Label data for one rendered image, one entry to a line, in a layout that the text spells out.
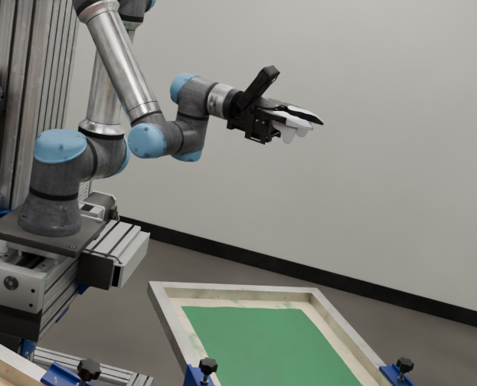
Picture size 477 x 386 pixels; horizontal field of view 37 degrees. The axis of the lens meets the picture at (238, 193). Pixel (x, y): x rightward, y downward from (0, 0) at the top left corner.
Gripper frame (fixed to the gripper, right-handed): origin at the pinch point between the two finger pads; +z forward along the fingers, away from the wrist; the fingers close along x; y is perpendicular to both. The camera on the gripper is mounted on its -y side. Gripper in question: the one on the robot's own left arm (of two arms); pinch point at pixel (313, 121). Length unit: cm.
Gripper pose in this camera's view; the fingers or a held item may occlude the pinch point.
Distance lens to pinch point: 150.8
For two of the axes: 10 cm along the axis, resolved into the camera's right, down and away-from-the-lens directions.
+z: 8.3, 3.3, -4.5
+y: -1.3, 9.0, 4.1
